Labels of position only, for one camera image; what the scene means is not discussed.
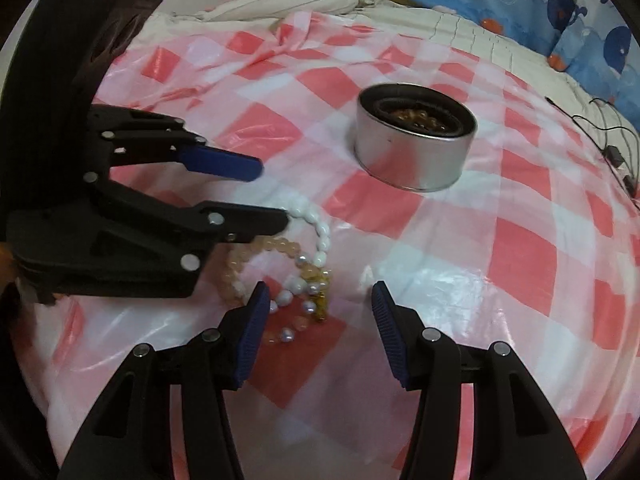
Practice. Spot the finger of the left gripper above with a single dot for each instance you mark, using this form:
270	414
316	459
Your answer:
230	222
220	162

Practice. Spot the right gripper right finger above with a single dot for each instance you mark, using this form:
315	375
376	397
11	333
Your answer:
516	432

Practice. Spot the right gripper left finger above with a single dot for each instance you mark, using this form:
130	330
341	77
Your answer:
127	435

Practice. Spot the red white checkered plastic sheet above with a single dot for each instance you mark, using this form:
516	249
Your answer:
536	244

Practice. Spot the round silver metal tin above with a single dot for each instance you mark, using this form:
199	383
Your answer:
412	137

